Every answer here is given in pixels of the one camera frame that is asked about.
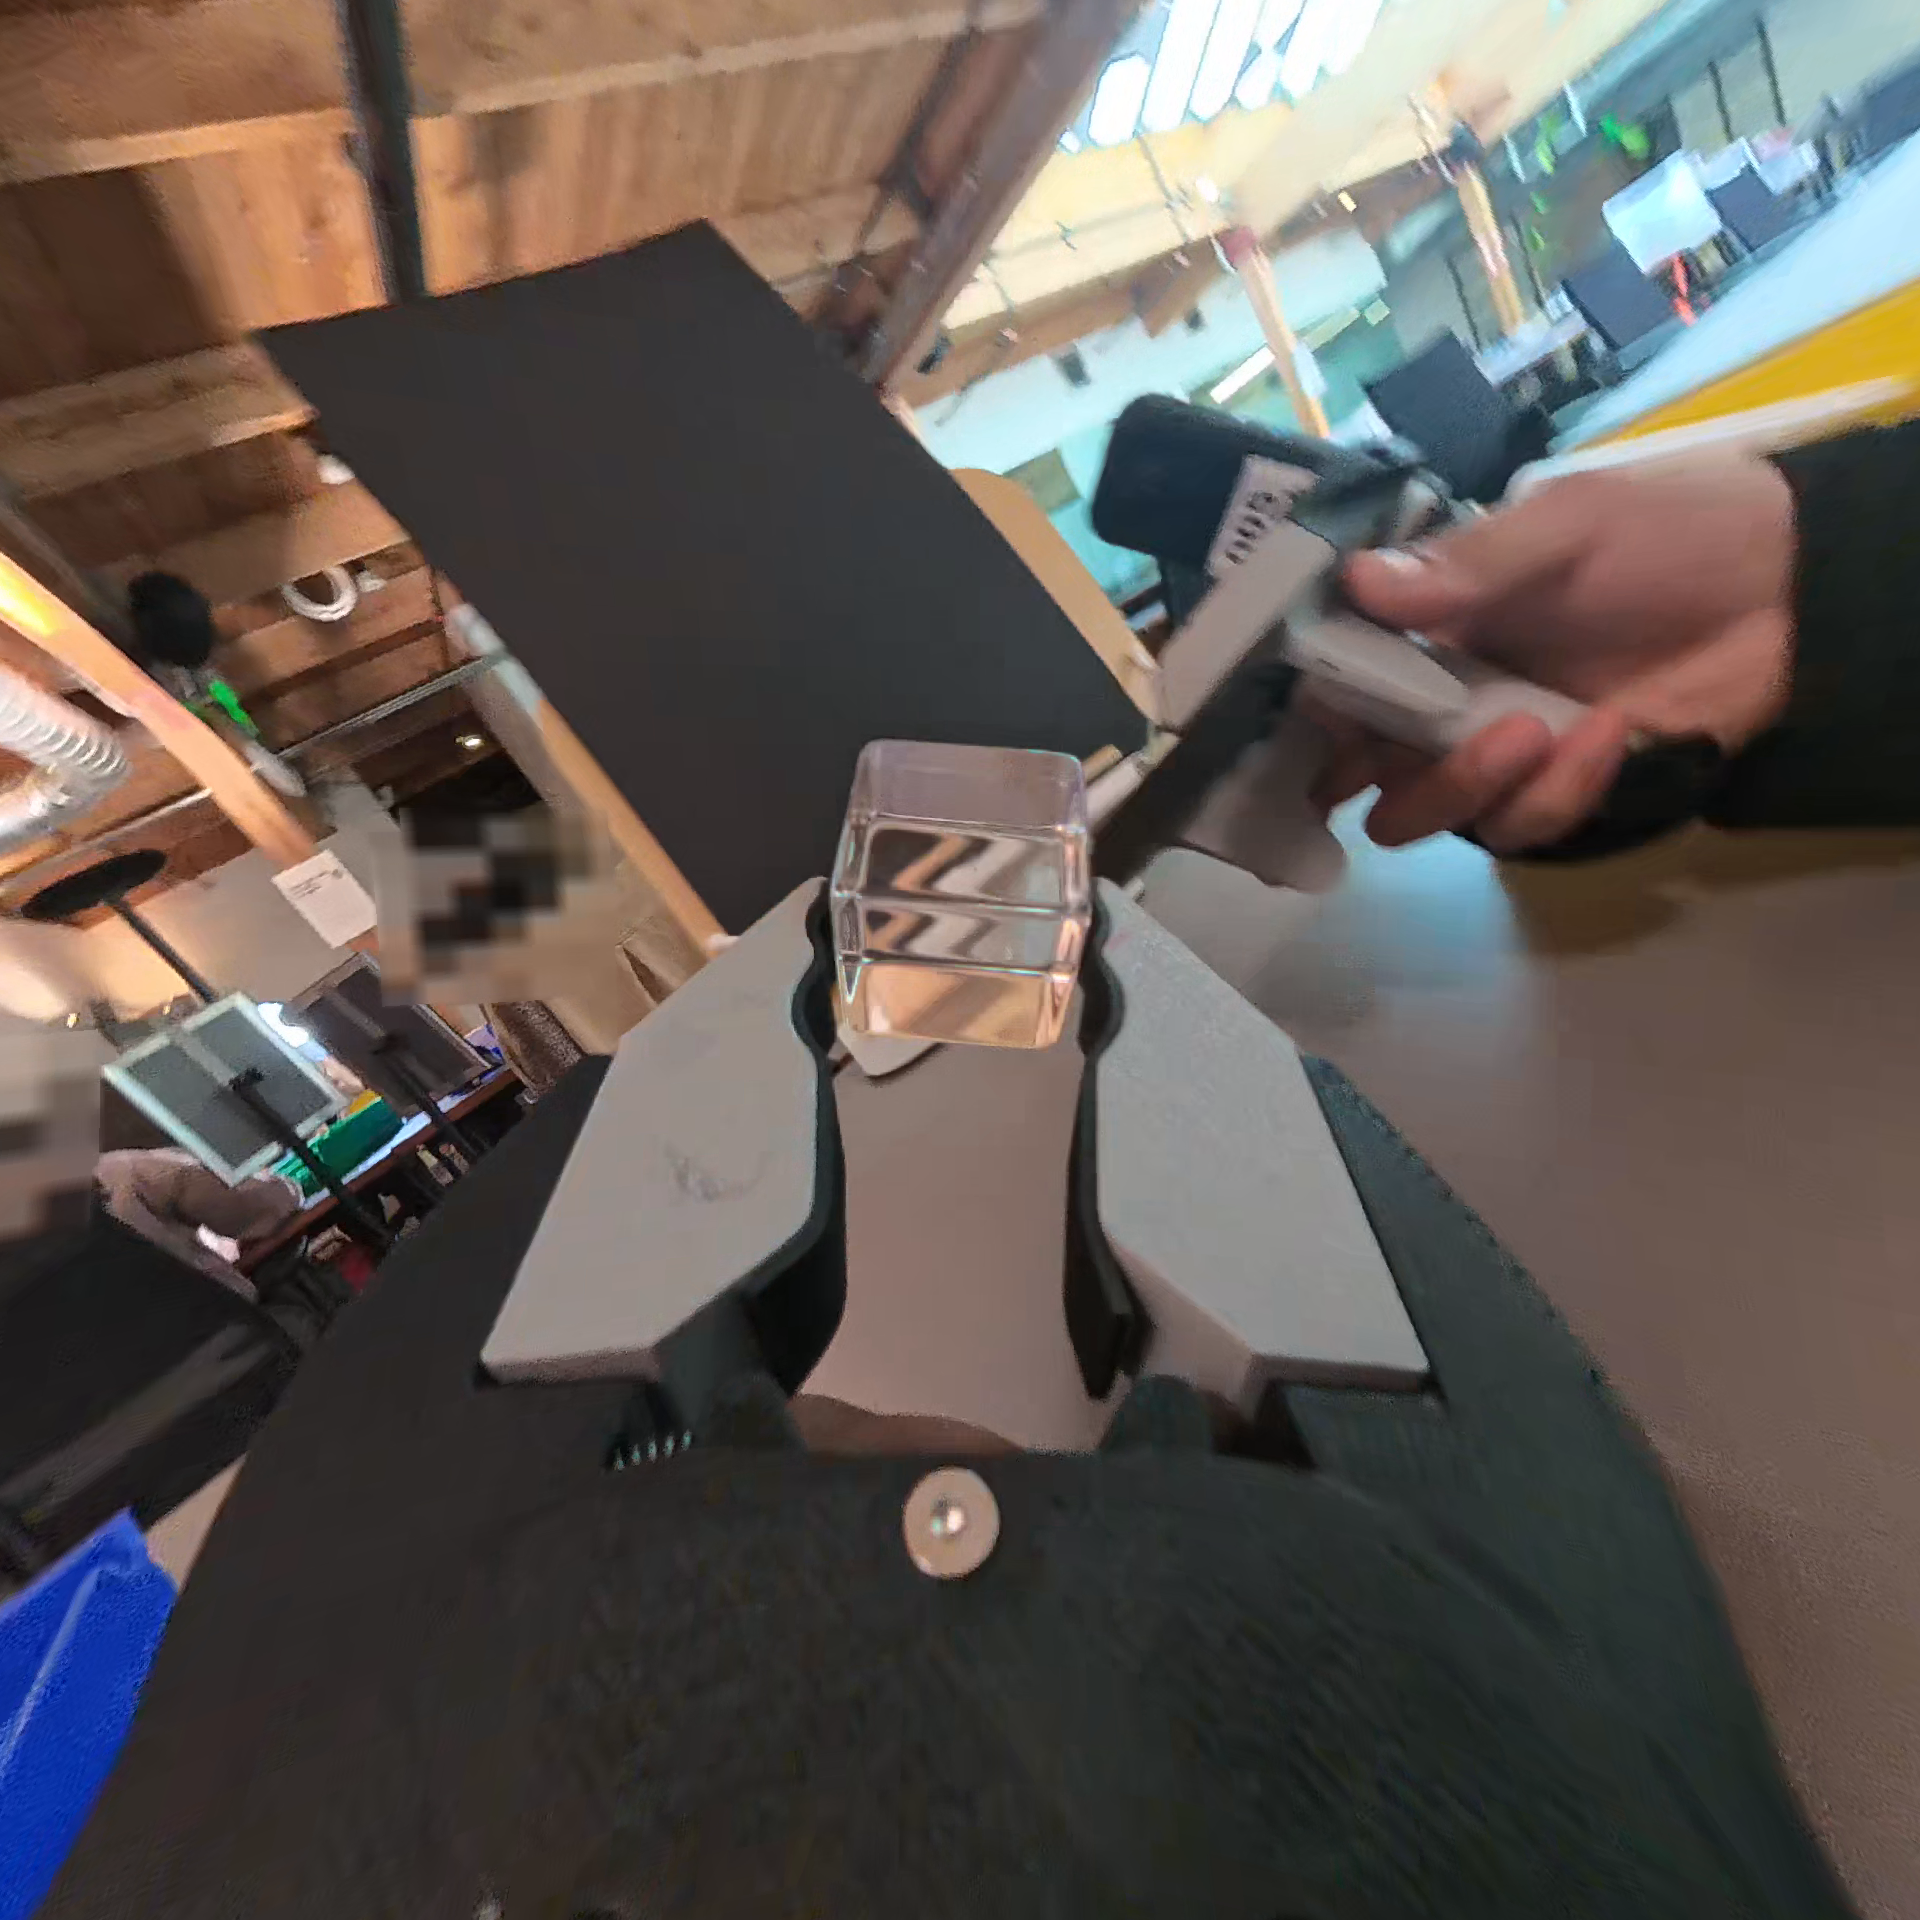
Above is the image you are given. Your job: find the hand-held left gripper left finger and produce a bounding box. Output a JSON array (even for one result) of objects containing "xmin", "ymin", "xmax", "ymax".
[{"xmin": 479, "ymin": 879, "xmax": 853, "ymax": 1390}]

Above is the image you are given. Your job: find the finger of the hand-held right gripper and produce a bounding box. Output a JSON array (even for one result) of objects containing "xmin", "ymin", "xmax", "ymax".
[
  {"xmin": 1089, "ymin": 663, "xmax": 1355, "ymax": 894},
  {"xmin": 1158, "ymin": 458, "xmax": 1338, "ymax": 741}
]

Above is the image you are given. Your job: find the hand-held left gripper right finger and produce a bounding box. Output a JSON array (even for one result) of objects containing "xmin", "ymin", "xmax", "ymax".
[{"xmin": 1065, "ymin": 879, "xmax": 1432, "ymax": 1421}]

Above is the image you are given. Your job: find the clear acrylic cube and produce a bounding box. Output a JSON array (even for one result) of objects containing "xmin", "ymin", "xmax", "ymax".
[{"xmin": 829, "ymin": 738, "xmax": 1091, "ymax": 1049}]

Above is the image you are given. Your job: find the person's right hand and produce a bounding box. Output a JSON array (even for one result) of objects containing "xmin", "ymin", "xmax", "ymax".
[{"xmin": 1312, "ymin": 451, "xmax": 1801, "ymax": 859}]

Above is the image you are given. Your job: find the grey panel on stand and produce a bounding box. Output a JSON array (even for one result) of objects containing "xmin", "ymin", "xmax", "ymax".
[{"xmin": 103, "ymin": 990, "xmax": 350, "ymax": 1187}]

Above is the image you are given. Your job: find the black board on white stand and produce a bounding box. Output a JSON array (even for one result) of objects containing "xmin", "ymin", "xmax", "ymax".
[{"xmin": 256, "ymin": 222, "xmax": 1168, "ymax": 940}]

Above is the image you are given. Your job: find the yellow plastic bin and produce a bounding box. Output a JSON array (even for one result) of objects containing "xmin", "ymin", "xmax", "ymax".
[{"xmin": 1551, "ymin": 270, "xmax": 1920, "ymax": 452}]

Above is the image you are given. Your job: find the blue plastic bin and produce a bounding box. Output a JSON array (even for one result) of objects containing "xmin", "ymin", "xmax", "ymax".
[{"xmin": 0, "ymin": 1506, "xmax": 182, "ymax": 1920}]

